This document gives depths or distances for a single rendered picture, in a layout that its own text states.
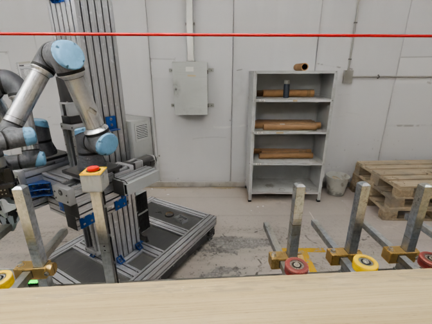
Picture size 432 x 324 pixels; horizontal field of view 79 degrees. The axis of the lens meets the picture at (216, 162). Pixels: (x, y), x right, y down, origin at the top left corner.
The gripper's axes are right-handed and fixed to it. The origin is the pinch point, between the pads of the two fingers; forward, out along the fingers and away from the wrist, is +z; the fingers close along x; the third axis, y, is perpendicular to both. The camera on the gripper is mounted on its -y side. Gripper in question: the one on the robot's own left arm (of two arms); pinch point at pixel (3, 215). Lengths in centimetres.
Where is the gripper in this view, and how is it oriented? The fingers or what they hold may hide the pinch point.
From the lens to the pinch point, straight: 137.7
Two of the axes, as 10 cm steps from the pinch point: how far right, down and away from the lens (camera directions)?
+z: 0.2, 9.4, 3.3
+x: -4.0, -3.0, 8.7
